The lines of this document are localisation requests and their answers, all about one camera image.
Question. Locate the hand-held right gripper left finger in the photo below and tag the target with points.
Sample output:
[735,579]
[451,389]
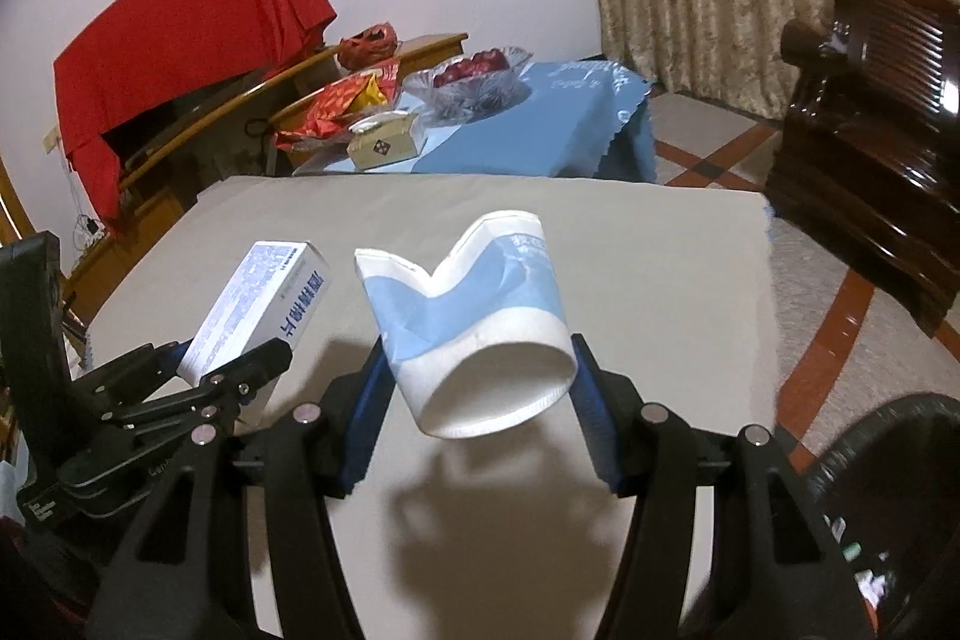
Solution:
[364,430]

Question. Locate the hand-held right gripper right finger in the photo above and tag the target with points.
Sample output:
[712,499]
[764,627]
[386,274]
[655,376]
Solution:
[600,430]

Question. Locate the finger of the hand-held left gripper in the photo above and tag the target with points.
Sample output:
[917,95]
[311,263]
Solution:
[255,370]
[135,377]

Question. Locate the white blue medicine box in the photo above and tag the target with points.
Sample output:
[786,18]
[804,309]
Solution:
[255,302]

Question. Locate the white blue paper cup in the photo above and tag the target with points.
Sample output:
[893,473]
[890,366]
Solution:
[465,325]

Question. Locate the bin with black bag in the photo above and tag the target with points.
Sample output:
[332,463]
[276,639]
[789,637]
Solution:
[900,415]

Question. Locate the grey cloth work table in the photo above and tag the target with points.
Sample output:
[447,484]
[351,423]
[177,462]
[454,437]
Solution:
[600,235]

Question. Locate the beige tissue box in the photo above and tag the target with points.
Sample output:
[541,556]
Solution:
[382,149]

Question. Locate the red yellow snack bag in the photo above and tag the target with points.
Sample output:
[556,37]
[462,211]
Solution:
[337,104]

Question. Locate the blue tablecloth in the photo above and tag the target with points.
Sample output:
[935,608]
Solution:
[540,123]

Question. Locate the red plastic bag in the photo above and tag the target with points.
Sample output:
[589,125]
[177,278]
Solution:
[367,48]

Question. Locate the red cloth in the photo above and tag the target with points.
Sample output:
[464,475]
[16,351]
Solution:
[180,18]

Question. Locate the glass fruit bowl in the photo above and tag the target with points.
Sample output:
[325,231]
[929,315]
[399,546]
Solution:
[480,93]

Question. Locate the dark wooden armchair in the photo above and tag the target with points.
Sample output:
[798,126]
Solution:
[862,175]

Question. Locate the red apples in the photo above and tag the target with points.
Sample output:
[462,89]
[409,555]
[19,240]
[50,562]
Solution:
[469,69]

